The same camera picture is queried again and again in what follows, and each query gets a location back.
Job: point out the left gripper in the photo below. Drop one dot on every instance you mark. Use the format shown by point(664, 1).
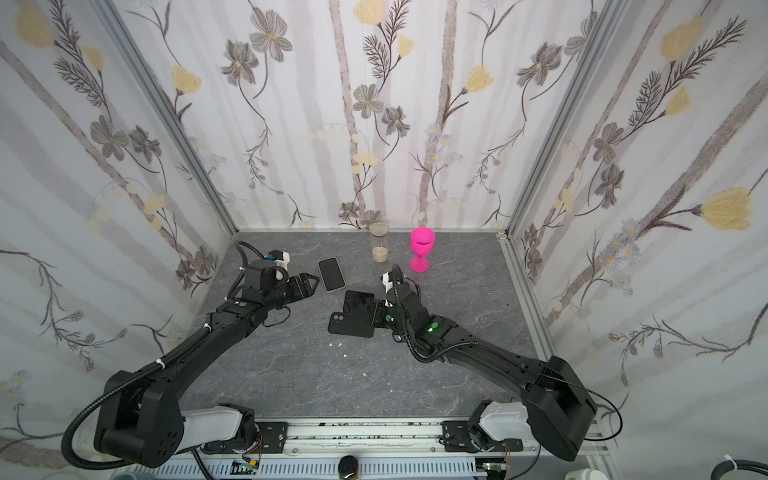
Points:
point(295, 283)

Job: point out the pink plastic goblet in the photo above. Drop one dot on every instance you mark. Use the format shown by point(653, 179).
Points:
point(422, 242)

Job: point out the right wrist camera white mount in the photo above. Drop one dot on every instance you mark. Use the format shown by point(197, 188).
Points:
point(391, 279)

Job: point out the clear jar with grains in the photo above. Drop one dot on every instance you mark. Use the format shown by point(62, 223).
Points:
point(379, 232)

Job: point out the black phone case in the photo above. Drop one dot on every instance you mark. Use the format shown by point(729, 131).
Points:
point(340, 324)

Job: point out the black purple-edged phone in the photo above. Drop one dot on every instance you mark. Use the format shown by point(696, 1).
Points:
point(332, 274)

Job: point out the black round knob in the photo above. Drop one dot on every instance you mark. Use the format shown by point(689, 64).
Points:
point(348, 468)

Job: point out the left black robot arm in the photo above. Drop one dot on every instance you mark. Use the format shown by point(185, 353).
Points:
point(139, 416)

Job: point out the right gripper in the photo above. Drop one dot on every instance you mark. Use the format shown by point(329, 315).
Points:
point(395, 285)

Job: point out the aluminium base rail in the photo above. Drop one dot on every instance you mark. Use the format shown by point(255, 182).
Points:
point(387, 448)

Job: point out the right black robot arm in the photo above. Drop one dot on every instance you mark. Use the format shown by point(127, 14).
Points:
point(560, 409)

